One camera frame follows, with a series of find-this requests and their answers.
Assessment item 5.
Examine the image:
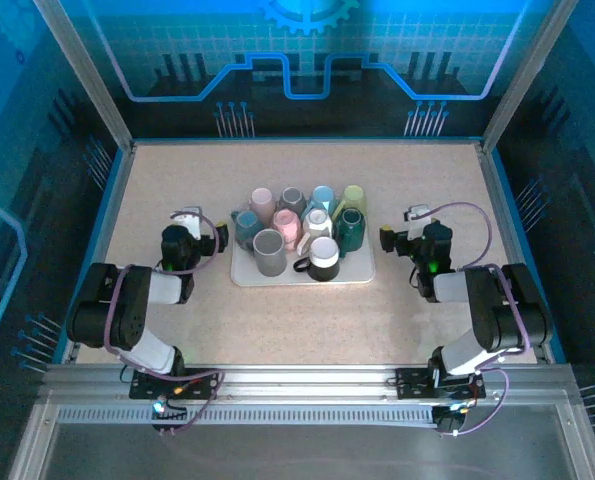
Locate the teal flower print mug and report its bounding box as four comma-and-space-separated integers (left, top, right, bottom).
230, 208, 266, 247

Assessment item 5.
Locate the dark green mug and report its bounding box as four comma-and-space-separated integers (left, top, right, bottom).
334, 207, 367, 259

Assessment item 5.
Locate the large grey mug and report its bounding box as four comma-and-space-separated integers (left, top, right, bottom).
251, 228, 288, 277

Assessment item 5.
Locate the pale pink mug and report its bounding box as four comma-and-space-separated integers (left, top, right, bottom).
248, 187, 277, 221

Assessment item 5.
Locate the pink speckled mug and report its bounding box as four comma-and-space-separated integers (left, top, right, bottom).
270, 208, 302, 253

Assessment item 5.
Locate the cream white mug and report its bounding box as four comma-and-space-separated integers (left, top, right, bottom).
296, 207, 334, 255

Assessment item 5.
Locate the black mug white base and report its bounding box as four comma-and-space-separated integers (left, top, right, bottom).
292, 236, 341, 283

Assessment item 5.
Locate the light blue mug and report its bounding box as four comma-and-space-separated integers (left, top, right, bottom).
307, 184, 339, 216

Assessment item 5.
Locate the small grey mug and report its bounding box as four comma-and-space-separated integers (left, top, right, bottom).
276, 186, 307, 219

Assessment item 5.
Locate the yellow-green mug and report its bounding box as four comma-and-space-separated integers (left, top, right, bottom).
337, 184, 368, 216

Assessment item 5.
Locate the white plastic tray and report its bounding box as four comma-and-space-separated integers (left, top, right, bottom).
230, 199, 377, 288

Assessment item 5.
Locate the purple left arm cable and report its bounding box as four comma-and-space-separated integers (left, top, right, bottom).
104, 209, 226, 436

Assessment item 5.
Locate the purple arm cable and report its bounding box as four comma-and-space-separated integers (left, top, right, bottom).
104, 209, 226, 436
409, 201, 533, 439

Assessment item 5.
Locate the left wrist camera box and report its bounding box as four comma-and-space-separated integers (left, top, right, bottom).
170, 204, 203, 240

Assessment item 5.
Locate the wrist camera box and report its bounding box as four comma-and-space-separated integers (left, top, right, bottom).
170, 204, 203, 240
403, 203, 434, 236

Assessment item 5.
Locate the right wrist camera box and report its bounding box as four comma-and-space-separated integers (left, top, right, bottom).
403, 203, 434, 236

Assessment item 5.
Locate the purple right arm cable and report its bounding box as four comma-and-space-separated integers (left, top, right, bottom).
409, 201, 533, 439

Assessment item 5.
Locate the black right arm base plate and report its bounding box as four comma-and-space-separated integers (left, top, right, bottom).
394, 367, 487, 401

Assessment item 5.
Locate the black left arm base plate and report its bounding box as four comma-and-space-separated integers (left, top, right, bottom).
129, 367, 221, 401

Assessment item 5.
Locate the aluminium table rail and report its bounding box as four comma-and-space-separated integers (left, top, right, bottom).
39, 363, 578, 406

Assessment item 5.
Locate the grey slotted cable duct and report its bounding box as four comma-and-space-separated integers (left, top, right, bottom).
56, 403, 443, 427

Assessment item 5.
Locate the aluminium frame post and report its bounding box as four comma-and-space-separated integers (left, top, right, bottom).
30, 0, 137, 154
479, 0, 581, 154

